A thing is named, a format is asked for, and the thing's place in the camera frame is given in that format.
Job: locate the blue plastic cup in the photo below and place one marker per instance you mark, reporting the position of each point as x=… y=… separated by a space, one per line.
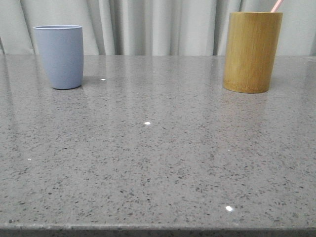
x=61 y=50

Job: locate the pink chopstick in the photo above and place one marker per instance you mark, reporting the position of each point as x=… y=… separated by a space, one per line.
x=276 y=6

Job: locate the bamboo wooden cup holder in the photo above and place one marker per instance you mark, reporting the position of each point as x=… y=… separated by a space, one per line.
x=251 y=50

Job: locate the grey curtain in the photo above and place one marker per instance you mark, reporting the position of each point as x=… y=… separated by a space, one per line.
x=126 y=27

